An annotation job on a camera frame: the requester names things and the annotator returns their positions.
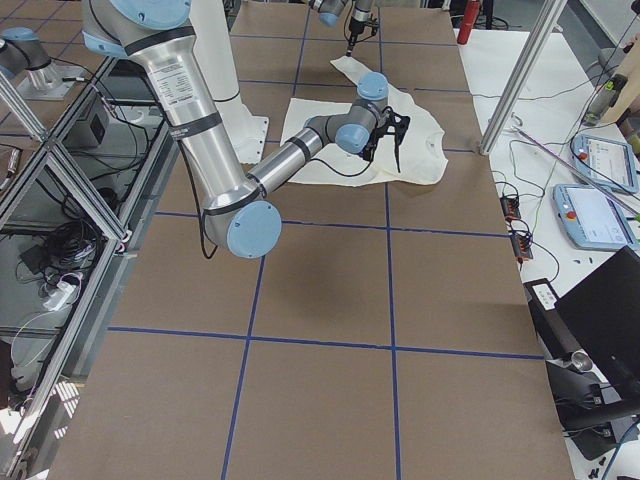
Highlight near blue teach pendant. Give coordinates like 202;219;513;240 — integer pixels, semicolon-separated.
553;184;639;251

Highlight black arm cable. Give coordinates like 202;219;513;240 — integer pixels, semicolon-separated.
199;105;396;260

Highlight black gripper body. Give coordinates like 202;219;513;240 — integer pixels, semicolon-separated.
348;18;366;42
363;137;379;160

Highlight black box with white label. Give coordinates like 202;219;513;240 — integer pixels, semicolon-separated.
523;278;581;360

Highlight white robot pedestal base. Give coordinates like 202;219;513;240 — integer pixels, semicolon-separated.
189;0;269;164

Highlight grey robot mounting base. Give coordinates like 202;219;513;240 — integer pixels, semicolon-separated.
0;27;86;103

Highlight red bottle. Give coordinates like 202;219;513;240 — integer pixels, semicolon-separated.
457;0;481;45

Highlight seated person beige clothes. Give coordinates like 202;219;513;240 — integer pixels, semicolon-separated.
601;33;639;138

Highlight far blue teach pendant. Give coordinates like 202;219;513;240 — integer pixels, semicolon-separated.
571;134;639;194

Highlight black monitor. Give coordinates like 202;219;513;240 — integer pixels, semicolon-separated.
556;247;639;395

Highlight near orange black connector box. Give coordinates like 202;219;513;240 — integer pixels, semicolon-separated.
510;233;533;263

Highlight aluminium frame post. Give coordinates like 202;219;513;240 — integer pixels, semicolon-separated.
479;0;567;156

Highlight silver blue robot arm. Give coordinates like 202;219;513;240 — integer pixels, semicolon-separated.
307;0;379;57
82;1;391;258

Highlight white power strip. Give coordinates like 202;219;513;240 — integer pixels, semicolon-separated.
43;280;79;312

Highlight far orange black connector box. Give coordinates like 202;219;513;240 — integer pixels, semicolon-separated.
500;196;521;221

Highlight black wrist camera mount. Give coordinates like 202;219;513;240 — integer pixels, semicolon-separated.
374;106;411;173
365;17;380;37

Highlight blue teach pendant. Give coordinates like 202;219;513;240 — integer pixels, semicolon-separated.
553;184;639;251
571;134;639;194

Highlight reacher grabber stick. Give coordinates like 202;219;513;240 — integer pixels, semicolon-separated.
507;113;640;221

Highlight aluminium table side frame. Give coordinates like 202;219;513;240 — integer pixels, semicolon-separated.
1;59;178;479

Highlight orange black connector box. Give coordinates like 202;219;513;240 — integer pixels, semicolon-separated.
500;196;521;221
510;233;533;263

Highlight cream long sleeve cat shirt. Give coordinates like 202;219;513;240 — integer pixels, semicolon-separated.
291;85;447;187

